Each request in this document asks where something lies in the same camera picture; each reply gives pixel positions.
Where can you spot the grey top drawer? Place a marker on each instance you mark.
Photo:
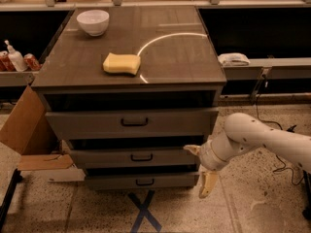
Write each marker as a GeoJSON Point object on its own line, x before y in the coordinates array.
{"type": "Point", "coordinates": [132, 123]}

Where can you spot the red soda can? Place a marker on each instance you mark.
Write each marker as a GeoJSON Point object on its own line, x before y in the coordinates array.
{"type": "Point", "coordinates": [32, 62]}

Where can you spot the black power adapter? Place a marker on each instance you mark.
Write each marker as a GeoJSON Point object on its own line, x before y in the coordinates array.
{"type": "Point", "coordinates": [292, 128]}

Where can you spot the brown cardboard box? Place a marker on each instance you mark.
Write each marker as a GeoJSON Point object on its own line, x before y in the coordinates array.
{"type": "Point", "coordinates": [27, 132]}

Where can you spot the white pump bottle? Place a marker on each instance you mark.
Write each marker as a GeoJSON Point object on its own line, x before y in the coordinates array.
{"type": "Point", "coordinates": [16, 58]}

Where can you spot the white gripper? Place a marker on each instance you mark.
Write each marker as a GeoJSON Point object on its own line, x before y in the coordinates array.
{"type": "Point", "coordinates": [207, 157]}

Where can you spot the black stand leg right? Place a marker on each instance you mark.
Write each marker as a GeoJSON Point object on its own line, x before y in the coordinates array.
{"type": "Point", "coordinates": [307, 180]}

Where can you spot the red can at edge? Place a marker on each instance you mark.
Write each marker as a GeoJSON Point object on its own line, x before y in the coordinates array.
{"type": "Point", "coordinates": [5, 62]}

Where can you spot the black stand leg left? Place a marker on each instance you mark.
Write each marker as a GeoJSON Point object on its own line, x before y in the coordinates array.
{"type": "Point", "coordinates": [5, 205]}

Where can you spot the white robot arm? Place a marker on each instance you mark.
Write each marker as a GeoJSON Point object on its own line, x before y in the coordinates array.
{"type": "Point", "coordinates": [241, 134]}

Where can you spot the black stand leg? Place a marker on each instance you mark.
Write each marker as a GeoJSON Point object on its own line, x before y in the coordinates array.
{"type": "Point", "coordinates": [307, 180]}
{"type": "Point", "coordinates": [5, 205]}

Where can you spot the yellow sponge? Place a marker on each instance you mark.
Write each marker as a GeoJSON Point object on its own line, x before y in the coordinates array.
{"type": "Point", "coordinates": [122, 63]}

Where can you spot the white ceramic bowl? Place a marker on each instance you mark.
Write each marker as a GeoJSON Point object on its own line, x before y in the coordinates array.
{"type": "Point", "coordinates": [93, 22]}

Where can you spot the grey drawer cabinet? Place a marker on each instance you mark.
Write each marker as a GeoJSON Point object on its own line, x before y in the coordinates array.
{"type": "Point", "coordinates": [179, 70]}

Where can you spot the folded white cloth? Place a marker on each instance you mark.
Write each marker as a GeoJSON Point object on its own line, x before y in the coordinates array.
{"type": "Point", "coordinates": [233, 59]}

